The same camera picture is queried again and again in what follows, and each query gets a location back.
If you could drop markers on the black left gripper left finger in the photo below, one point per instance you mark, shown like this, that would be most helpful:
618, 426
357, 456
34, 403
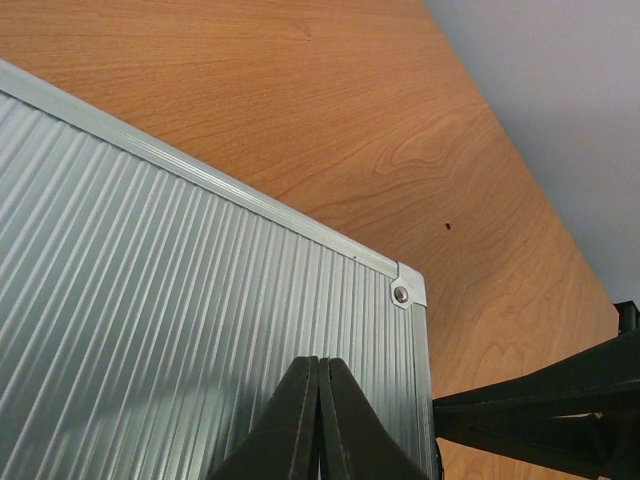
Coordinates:
283, 444

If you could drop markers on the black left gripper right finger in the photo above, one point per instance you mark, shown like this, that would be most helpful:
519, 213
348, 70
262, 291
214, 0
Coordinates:
355, 444

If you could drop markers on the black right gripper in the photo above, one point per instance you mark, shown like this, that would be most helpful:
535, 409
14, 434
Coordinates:
579, 416

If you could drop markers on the aluminium poker case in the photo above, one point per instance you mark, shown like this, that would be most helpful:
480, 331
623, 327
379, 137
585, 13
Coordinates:
151, 304

